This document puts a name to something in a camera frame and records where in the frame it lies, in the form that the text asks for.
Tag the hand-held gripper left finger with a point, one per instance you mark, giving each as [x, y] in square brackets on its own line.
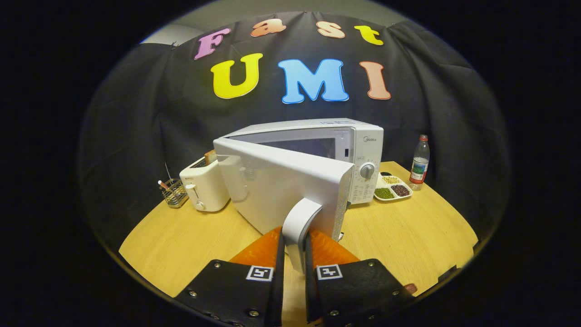
[279, 290]

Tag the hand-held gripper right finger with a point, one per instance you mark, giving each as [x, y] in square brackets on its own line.
[309, 290]

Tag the white toaster oven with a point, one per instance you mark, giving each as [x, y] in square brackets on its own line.
[281, 181]

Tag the cream slot toaster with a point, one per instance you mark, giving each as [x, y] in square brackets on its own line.
[206, 186]

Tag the white divided tray of beans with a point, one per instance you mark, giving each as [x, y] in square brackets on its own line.
[392, 186]

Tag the brown toast slice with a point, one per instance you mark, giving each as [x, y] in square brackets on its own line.
[210, 157]

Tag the clear bottle with red label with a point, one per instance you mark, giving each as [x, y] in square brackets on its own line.
[420, 168]

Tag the black backdrop cloth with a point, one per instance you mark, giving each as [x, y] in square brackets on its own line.
[136, 113]

